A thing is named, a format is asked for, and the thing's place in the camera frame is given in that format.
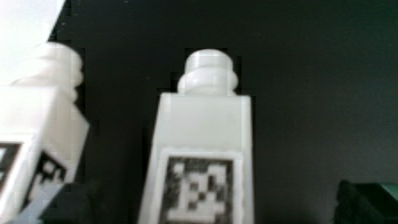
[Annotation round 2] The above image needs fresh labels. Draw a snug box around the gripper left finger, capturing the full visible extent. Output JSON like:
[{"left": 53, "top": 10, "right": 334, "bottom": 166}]
[{"left": 11, "top": 186, "right": 62, "bottom": 224}]

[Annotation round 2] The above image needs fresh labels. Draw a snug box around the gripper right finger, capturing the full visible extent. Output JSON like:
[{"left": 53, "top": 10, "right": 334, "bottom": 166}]
[{"left": 336, "top": 180, "right": 398, "bottom": 224}]

